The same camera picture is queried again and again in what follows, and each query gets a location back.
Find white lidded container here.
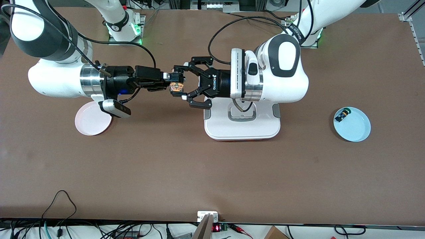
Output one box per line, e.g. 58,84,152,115
203,97,281,141

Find pink round plate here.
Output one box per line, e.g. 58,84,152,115
75,101,113,136

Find white mounting block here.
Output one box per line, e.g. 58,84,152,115
197,211,219,223

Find red clip leads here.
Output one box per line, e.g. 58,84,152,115
229,224,253,239

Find light blue round plate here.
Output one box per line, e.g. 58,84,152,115
333,107,371,142

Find brown cardboard box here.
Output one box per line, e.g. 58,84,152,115
264,226,289,239

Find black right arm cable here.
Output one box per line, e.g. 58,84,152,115
2,3,156,68

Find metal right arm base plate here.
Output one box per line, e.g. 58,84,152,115
108,15,146,46

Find black cable across table edge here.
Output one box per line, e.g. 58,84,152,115
229,13,293,29

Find green-capped black switch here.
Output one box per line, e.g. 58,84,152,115
335,108,352,122

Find aluminium profile post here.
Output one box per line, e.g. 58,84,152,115
192,213,213,239

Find looped black cable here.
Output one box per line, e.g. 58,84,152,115
42,190,77,229

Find coiled black cable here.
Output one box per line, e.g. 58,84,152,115
334,225,366,235

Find aluminium corner bracket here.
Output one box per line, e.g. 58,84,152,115
398,0,425,65

